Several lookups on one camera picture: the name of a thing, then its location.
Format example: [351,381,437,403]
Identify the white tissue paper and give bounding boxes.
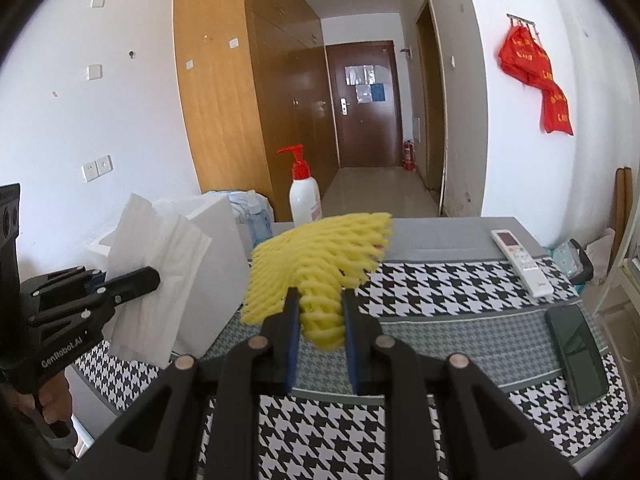
[106,193,213,368]

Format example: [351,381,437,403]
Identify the red hanging bags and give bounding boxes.
[497,25,574,136]

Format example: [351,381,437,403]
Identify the yellow foam net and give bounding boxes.
[240,211,394,352]

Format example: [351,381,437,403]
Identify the person's left hand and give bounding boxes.
[42,376,75,423]

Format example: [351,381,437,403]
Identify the blue face mask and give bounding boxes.
[202,189,273,221]

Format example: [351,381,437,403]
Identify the wooden side door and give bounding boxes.
[415,0,447,193]

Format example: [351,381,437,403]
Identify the wooden boards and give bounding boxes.
[612,166,633,261]

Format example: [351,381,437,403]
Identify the white plastic bag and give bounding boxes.
[585,227,616,286]

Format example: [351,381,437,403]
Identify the small clear spray bottle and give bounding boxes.
[243,191,273,243]

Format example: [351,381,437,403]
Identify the wooden wardrobe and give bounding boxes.
[173,0,341,221]

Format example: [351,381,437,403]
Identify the white pump bottle red cap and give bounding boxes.
[276,145,322,226]

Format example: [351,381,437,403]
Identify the houndstooth tablecloth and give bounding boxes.
[70,217,628,480]

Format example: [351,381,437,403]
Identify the papers on door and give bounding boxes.
[345,64,386,103]

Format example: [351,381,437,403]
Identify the dark brown door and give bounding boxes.
[325,41,405,168]

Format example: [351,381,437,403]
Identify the white wall socket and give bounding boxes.
[82,154,113,182]

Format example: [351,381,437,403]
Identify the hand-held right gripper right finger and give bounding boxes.
[341,290,581,480]

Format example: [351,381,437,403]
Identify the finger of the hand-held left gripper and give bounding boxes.
[20,267,107,306]
[30,266,162,328]

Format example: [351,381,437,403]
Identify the white foam box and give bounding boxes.
[85,194,251,358]

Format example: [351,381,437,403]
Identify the white bunk bed frame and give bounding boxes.
[600,240,640,321]

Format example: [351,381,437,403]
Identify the black smartphone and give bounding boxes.
[545,305,610,407]

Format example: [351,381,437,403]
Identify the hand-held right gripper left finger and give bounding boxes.
[65,287,302,480]

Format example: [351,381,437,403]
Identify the white remote control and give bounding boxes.
[490,229,555,298]

